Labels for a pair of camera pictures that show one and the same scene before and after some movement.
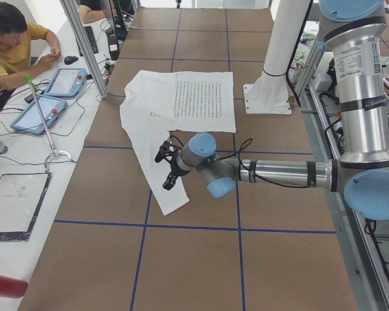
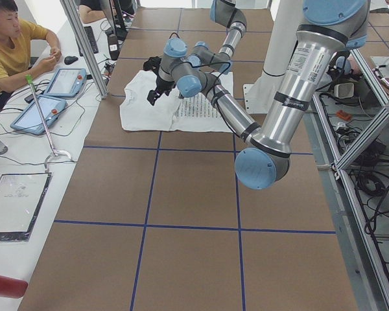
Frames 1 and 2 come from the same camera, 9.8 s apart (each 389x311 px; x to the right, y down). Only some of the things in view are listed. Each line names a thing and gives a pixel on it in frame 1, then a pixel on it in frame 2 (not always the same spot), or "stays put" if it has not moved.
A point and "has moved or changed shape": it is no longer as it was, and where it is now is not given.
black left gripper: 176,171 to 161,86
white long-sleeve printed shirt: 153,103 has moved or changed shape
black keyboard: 90,34 stays put
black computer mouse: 69,59 stays put
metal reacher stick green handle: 55,151 stays put
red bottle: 6,286 stays put
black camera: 166,150 to 152,64
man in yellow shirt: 9,61 stays put
